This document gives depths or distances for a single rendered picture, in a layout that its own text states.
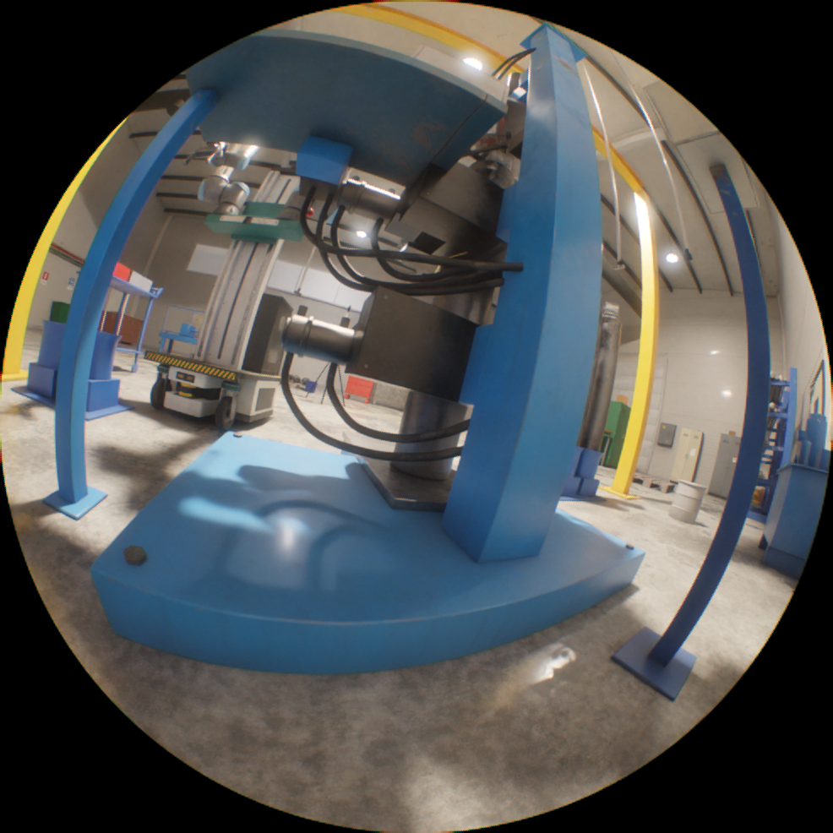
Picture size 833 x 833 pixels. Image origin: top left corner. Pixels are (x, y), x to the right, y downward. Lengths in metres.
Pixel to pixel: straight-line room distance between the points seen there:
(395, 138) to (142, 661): 1.09
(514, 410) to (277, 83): 0.91
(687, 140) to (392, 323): 0.93
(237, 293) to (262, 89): 1.39
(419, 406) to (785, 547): 2.31
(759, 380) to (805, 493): 1.70
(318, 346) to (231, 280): 1.35
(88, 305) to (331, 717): 0.78
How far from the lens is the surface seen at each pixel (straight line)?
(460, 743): 0.44
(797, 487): 2.30
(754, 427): 0.65
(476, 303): 0.99
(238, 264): 2.05
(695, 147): 0.98
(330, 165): 0.86
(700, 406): 11.52
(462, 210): 0.82
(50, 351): 1.86
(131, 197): 0.76
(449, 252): 1.03
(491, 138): 1.37
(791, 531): 2.31
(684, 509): 2.80
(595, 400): 2.40
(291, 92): 0.85
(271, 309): 1.97
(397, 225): 0.97
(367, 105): 0.80
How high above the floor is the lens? 0.38
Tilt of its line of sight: 3 degrees down
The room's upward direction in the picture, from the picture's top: 14 degrees clockwise
